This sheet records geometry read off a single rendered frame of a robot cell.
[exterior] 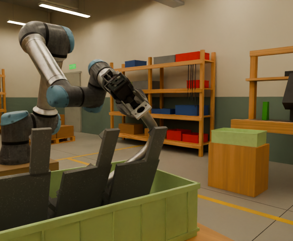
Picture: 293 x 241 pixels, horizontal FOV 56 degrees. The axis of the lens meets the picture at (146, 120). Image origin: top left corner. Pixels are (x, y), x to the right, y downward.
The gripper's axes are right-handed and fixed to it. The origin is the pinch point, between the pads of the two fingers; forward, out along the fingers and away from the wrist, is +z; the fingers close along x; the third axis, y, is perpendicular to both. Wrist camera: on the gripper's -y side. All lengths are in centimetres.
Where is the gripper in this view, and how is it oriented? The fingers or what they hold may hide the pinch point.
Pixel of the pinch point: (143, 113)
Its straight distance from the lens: 83.1
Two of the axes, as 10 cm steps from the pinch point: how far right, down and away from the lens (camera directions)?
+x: 7.6, -6.5, 0.8
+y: -4.3, -5.9, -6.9
